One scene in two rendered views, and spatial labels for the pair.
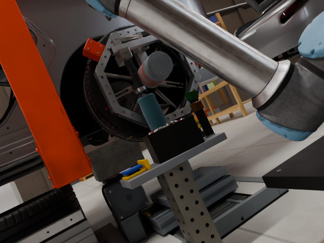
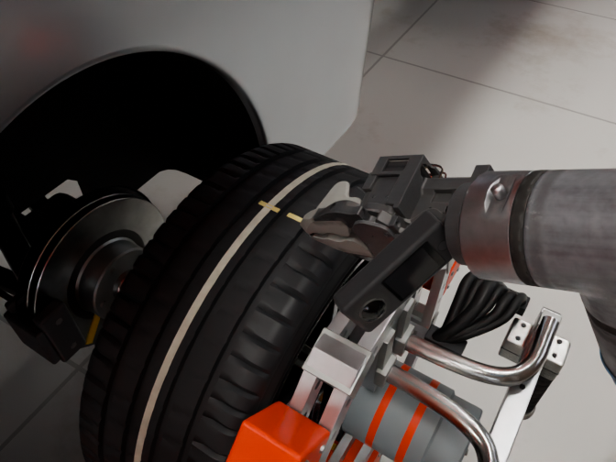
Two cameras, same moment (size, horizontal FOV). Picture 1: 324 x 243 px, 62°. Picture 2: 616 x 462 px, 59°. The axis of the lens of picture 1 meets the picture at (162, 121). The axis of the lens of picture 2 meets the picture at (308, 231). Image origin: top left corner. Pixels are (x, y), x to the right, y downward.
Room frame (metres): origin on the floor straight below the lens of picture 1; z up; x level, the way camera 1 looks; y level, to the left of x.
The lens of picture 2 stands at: (1.16, 0.27, 1.68)
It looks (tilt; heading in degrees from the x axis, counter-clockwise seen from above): 47 degrees down; 324
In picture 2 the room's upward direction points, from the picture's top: straight up
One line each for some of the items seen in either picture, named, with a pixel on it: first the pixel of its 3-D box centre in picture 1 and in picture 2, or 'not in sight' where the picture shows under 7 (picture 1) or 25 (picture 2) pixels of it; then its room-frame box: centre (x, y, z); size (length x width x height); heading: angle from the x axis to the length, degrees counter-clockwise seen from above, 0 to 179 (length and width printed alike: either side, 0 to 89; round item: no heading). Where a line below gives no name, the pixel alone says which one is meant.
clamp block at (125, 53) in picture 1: (123, 57); not in sight; (1.19, 0.04, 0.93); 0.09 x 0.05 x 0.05; 22
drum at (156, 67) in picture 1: (154, 71); (403, 413); (1.38, -0.07, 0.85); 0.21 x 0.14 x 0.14; 22
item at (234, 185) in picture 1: (185, 199); not in sight; (1.59, 0.07, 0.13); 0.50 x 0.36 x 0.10; 112
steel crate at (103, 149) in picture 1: (114, 159); not in sight; (5.83, 1.26, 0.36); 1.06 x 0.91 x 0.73; 114
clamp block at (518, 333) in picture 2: not in sight; (533, 347); (1.32, -0.28, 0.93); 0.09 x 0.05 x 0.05; 22
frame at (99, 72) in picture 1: (150, 75); (363, 390); (1.45, -0.04, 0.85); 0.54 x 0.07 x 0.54; 112
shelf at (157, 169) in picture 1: (173, 159); not in sight; (1.08, 0.02, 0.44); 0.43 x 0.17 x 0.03; 112
